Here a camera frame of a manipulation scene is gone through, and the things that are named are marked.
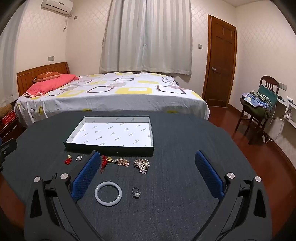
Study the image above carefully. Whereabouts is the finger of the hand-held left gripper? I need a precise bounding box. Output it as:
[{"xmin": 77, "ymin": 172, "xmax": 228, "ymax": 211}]
[{"xmin": 0, "ymin": 138, "xmax": 17, "ymax": 172}]

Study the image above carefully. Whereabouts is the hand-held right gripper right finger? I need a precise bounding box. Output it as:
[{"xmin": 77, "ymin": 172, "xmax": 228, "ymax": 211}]
[{"xmin": 188, "ymin": 150, "xmax": 273, "ymax": 241}]

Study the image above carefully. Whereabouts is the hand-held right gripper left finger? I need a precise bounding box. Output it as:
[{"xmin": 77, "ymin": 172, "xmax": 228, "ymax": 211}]
[{"xmin": 24, "ymin": 150, "xmax": 109, "ymax": 241}]

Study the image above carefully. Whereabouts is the white jade bangle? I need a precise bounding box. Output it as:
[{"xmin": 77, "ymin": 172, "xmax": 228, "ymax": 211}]
[{"xmin": 94, "ymin": 181, "xmax": 122, "ymax": 206}]

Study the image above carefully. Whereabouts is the red tassel gold pendant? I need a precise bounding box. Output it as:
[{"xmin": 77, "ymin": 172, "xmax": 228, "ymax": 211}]
[{"xmin": 100, "ymin": 155, "xmax": 113, "ymax": 174}]

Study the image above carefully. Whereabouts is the gold chain bracelet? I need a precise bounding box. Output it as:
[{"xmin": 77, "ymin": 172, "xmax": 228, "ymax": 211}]
[{"xmin": 112, "ymin": 158, "xmax": 130, "ymax": 166}]

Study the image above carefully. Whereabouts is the green box with white lining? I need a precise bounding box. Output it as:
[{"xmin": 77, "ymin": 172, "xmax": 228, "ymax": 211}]
[{"xmin": 63, "ymin": 115, "xmax": 154, "ymax": 157}]

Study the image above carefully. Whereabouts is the pearl flower brooch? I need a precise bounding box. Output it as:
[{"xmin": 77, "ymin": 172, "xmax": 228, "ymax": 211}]
[{"xmin": 134, "ymin": 159, "xmax": 151, "ymax": 174}]

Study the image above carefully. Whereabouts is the wooden nightstand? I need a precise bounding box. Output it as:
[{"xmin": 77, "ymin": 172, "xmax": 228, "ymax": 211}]
[{"xmin": 0, "ymin": 116, "xmax": 24, "ymax": 144}]

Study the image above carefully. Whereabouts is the red box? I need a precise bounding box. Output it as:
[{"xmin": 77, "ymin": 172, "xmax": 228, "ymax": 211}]
[{"xmin": 1, "ymin": 111, "xmax": 18, "ymax": 126}]

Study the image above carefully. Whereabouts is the brown plush item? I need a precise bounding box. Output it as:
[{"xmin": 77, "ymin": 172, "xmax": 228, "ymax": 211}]
[{"xmin": 0, "ymin": 103, "xmax": 12, "ymax": 115}]

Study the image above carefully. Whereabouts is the dark grey tablecloth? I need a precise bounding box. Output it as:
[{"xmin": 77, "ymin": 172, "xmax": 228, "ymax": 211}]
[{"xmin": 0, "ymin": 111, "xmax": 258, "ymax": 241}]

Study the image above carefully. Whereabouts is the pink pillow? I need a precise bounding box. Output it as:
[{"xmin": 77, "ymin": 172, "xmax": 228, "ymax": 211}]
[{"xmin": 24, "ymin": 74, "xmax": 80, "ymax": 96}]

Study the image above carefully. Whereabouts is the wooden headboard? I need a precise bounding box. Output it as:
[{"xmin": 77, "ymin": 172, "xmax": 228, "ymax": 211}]
[{"xmin": 17, "ymin": 62, "xmax": 70, "ymax": 96}]

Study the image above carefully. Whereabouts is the sheer lace curtain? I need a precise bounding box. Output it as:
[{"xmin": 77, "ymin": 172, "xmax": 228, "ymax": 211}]
[{"xmin": 0, "ymin": 21, "xmax": 25, "ymax": 106}]

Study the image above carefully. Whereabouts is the orange-brown cushion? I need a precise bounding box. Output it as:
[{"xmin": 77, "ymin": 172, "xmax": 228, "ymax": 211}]
[{"xmin": 33, "ymin": 72, "xmax": 61, "ymax": 82}]

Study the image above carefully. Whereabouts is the pile of clothes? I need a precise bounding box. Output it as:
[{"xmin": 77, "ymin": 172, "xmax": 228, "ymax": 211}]
[{"xmin": 240, "ymin": 91, "xmax": 278, "ymax": 120}]

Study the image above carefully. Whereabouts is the bed with printed sheet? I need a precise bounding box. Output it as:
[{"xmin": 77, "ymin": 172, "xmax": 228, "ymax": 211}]
[{"xmin": 15, "ymin": 72, "xmax": 210, "ymax": 128}]

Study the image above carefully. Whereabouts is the teal flat bag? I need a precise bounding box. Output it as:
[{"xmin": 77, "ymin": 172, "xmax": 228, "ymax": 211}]
[{"xmin": 257, "ymin": 85, "xmax": 279, "ymax": 103}]

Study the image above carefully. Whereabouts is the dark wooden chair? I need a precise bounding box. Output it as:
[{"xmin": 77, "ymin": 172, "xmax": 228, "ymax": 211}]
[{"xmin": 235, "ymin": 76, "xmax": 280, "ymax": 144}]

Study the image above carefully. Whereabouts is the brown wooden door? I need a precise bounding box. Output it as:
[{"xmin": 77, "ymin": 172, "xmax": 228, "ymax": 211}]
[{"xmin": 202, "ymin": 14, "xmax": 237, "ymax": 107}]

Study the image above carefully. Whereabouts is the white air conditioner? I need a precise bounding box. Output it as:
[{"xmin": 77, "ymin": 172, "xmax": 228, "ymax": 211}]
[{"xmin": 41, "ymin": 0, "xmax": 74, "ymax": 13}]

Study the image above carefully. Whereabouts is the white striped curtain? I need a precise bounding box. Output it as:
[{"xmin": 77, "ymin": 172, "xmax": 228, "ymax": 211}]
[{"xmin": 99, "ymin": 0, "xmax": 192, "ymax": 75}]

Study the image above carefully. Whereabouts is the white charging cable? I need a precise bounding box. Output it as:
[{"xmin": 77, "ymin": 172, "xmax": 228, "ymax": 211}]
[{"xmin": 262, "ymin": 102, "xmax": 292, "ymax": 142}]

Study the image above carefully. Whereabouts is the white wall shelf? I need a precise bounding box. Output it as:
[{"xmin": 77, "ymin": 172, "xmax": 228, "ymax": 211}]
[{"xmin": 276, "ymin": 95, "xmax": 296, "ymax": 128}]

